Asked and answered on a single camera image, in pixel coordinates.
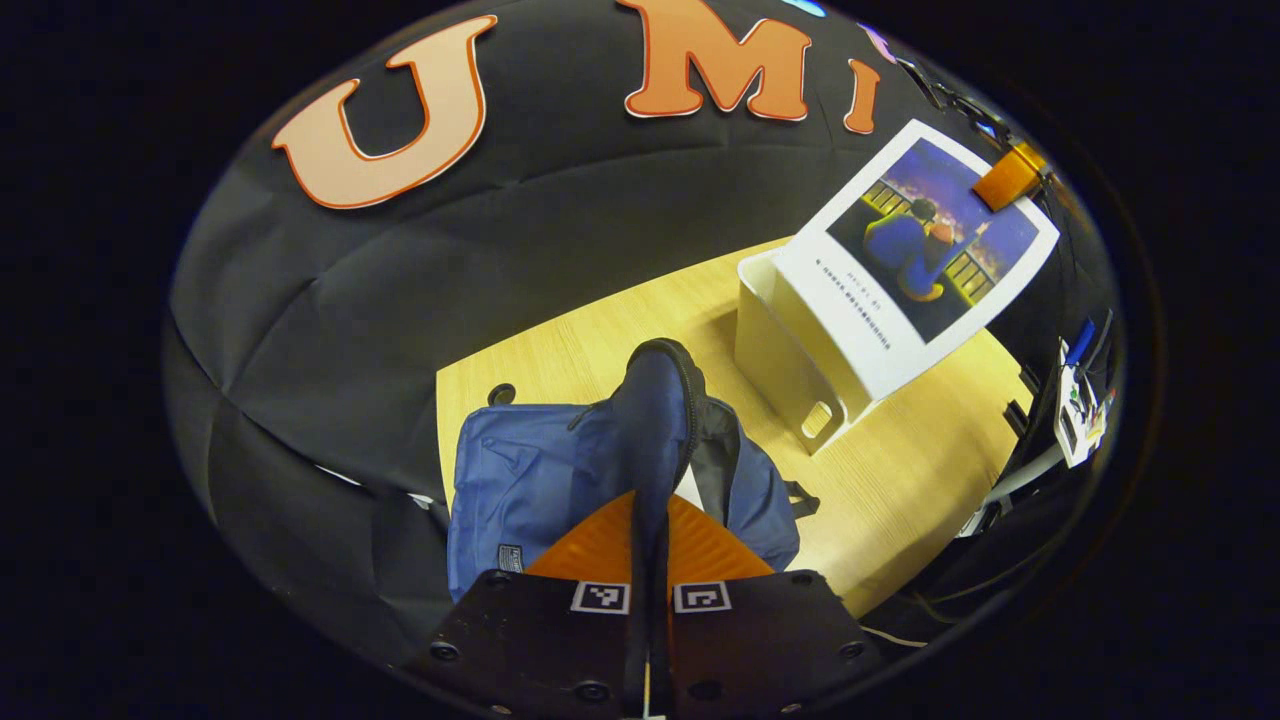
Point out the blue book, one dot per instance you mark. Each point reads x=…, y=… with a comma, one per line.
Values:
x=930, y=240

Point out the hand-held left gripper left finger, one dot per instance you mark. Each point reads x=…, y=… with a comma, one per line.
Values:
x=540, y=640

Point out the white bookshelf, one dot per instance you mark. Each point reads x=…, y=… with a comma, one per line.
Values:
x=780, y=350

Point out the white metal bar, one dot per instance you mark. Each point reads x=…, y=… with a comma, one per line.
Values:
x=1010, y=487

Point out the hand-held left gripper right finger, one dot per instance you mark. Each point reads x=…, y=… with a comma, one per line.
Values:
x=770, y=640

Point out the blue schoolbag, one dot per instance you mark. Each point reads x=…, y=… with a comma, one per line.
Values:
x=520, y=470

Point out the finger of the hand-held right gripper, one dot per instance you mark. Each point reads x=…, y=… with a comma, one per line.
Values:
x=1008, y=178

